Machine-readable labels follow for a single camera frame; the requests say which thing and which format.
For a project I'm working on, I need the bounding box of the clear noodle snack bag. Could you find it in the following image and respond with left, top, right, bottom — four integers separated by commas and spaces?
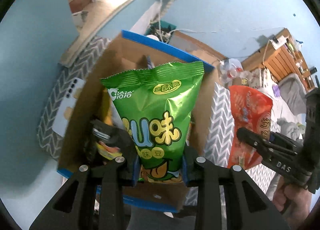
96, 141, 122, 160

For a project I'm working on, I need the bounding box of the teal crate with power strip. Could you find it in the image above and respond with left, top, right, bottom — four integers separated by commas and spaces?
144, 20, 177, 44

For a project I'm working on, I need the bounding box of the person's right hand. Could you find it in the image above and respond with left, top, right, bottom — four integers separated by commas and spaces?
272, 176, 312, 228

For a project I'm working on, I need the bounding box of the wooden headboard shelf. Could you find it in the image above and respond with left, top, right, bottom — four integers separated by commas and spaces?
241, 28, 315, 92

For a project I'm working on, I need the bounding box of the clear water bottle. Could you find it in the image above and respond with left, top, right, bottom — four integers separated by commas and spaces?
220, 58, 243, 84

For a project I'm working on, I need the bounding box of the grey pillow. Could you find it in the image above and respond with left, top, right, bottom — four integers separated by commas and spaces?
278, 73, 306, 116

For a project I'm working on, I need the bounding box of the blue cardboard box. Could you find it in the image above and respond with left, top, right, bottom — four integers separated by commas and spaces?
57, 30, 217, 212

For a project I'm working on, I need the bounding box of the red-orange snack bag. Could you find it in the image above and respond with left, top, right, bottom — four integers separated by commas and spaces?
228, 85, 273, 170

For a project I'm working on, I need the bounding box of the gold foil snack bag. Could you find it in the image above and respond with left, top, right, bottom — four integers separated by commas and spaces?
100, 89, 113, 125

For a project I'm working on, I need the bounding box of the light blue smartphone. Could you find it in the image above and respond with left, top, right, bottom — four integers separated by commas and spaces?
52, 78, 85, 137

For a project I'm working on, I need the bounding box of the grey chevron table mat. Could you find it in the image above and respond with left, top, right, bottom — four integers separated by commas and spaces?
37, 55, 274, 207

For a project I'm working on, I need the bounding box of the green pea snack bag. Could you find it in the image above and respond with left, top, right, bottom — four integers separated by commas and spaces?
100, 61, 204, 181

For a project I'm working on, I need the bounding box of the white charging cable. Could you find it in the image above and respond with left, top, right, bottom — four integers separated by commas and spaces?
150, 0, 218, 43

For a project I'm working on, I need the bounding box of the black snack packet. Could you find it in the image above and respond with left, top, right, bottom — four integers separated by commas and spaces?
91, 119, 117, 147

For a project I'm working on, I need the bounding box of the white power strip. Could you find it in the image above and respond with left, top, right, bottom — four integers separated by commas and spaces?
270, 36, 287, 50

